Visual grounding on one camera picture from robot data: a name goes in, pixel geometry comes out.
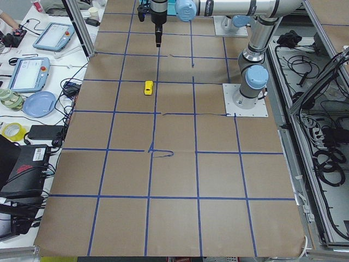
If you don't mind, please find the blue plastic plate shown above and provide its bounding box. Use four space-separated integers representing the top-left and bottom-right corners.
22 91 56 118

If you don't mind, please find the teach pendant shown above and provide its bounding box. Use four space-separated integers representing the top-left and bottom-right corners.
32 22 75 52
8 57 51 93

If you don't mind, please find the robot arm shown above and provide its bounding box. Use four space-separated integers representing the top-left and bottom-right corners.
175 1 301 109

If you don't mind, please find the aluminium frame post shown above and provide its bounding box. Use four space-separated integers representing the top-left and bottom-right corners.
62 0 95 58

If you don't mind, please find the yellow tape roll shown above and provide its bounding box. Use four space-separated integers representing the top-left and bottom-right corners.
2 123 27 142

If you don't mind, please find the brown paper table cover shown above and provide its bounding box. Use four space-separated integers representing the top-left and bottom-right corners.
35 1 304 257

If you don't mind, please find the yellow beetle toy car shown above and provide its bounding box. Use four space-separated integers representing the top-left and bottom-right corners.
144 80 153 96

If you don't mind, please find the green tape rolls stack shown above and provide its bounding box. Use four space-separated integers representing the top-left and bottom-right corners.
1 88 25 111

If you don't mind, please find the lower teach pendant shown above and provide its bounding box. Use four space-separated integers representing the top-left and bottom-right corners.
8 57 51 93

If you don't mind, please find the black power adapter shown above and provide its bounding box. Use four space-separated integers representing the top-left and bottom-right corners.
27 125 63 140

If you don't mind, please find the upper teach pendant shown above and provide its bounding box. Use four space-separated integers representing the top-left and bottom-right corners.
32 22 75 52

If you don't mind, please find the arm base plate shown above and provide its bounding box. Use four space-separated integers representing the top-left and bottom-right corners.
213 15 250 38
222 84 268 117

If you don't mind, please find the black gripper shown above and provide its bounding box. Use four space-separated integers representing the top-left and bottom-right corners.
150 0 167 47

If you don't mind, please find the white paper cup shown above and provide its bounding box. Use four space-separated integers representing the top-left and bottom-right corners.
88 7 99 21

